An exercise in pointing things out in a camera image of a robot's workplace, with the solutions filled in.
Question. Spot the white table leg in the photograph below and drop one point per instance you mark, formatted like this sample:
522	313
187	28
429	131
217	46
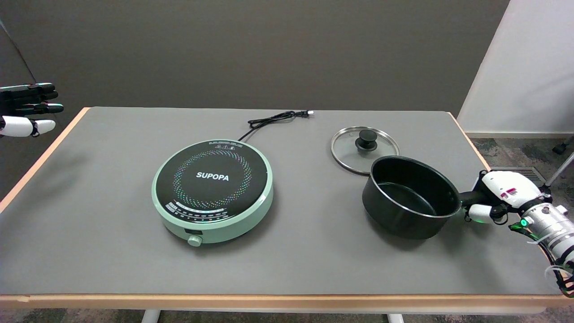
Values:
395	318
150	316

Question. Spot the green round induction cooker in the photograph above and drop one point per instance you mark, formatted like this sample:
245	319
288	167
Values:
213	190

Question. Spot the metal floor vent grille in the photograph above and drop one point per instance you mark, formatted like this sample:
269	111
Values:
533	172

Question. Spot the glass pot lid black knob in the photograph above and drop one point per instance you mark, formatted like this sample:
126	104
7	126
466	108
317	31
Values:
354	157

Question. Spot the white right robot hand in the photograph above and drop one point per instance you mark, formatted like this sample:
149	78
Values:
509	190

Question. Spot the black caster wheel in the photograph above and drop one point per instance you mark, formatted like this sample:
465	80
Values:
559	148

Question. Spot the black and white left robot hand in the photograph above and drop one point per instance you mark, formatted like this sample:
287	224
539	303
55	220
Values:
20	125

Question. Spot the gray table mat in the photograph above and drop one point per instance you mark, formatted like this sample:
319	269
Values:
89	215

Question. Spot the black soup pot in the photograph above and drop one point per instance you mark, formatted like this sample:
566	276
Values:
403	202

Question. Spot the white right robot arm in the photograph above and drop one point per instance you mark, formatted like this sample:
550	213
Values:
554	233

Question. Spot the chair leg with black caster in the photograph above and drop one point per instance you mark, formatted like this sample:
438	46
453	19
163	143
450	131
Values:
563	168

